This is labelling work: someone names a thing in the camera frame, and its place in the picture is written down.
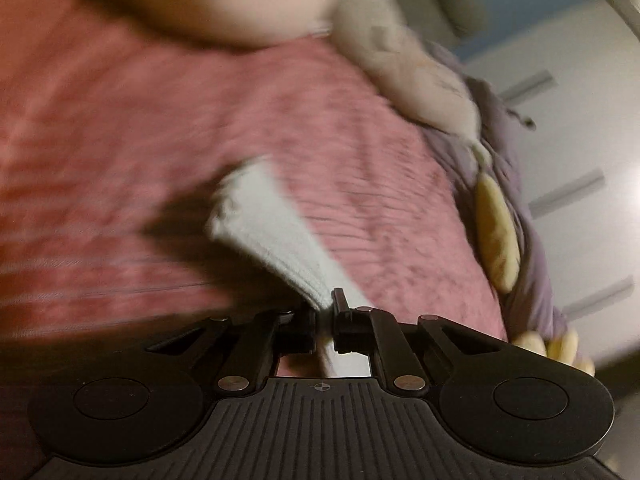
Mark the white knit garment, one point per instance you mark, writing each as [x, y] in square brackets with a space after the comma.
[270, 230]

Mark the long cream plush pillow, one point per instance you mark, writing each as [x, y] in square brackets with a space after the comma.
[395, 55]

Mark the yellow flower-shaped pillow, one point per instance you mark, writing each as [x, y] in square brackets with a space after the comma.
[555, 347]

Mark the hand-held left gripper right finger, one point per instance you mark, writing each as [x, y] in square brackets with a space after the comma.
[345, 327]

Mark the pink ribbed blanket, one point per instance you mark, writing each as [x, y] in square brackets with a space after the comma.
[175, 135]

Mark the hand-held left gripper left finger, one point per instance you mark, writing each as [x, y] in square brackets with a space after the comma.
[306, 325]

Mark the white wardrobe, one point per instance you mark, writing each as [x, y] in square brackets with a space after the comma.
[580, 130]

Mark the purple and yellow plush toy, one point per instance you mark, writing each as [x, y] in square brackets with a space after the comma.
[510, 135]

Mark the small yellow pillow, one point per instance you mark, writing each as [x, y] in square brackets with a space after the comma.
[497, 235]

